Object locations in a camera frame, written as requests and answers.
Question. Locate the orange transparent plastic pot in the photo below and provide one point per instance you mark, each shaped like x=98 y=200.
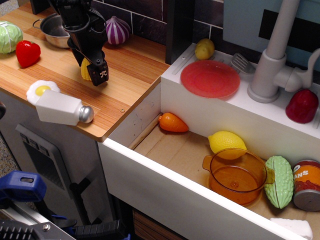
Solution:
x=237 y=174

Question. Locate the grey toy oven door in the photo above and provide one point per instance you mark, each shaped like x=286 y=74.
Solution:
x=47 y=159

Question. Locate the yellow toy potato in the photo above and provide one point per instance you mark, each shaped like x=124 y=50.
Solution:
x=204 y=49

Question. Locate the red plastic plate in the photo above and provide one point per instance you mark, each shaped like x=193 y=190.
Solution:
x=210 y=79

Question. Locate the toy fried egg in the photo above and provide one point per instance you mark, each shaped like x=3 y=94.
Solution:
x=37 y=89

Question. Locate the blue clamp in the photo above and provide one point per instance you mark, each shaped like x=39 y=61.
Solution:
x=22 y=186

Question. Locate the green toy cabbage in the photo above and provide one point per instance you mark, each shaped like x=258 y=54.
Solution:
x=10 y=35

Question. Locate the green toy bitter gourd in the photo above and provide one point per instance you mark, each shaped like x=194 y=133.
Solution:
x=280 y=192

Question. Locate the white salt shaker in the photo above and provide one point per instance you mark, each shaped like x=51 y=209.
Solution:
x=59 y=108

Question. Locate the red toy bell pepper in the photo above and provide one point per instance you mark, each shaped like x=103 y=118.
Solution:
x=27 y=53

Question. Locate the orange toy carrot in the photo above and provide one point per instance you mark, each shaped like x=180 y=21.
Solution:
x=172 y=123

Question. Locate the yellow toy corn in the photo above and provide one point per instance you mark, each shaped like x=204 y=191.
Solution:
x=84 y=69

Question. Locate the grey toy spatula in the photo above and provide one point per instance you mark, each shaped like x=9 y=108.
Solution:
x=242 y=64

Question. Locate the white foam piece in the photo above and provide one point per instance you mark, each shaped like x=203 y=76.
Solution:
x=299 y=227

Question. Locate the steel pot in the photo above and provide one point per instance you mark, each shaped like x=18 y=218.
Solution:
x=52 y=28

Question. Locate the grey toy faucet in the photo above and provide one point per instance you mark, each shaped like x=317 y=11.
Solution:
x=272 y=72

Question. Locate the purple striped toy onion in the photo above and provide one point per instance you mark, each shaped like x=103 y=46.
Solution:
x=117 y=30

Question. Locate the yellow toy lemon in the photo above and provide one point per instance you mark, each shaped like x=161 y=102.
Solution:
x=227 y=145

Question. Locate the white toy sink basin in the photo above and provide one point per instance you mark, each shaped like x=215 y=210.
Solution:
x=160 y=173

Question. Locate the dark red toy pepper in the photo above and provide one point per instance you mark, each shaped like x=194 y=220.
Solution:
x=302 y=107

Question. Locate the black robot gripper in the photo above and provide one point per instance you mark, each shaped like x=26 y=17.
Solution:
x=88 y=35

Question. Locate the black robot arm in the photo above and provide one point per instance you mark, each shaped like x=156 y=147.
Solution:
x=63 y=7

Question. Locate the toy beans can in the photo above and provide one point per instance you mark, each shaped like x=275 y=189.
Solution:
x=306 y=175

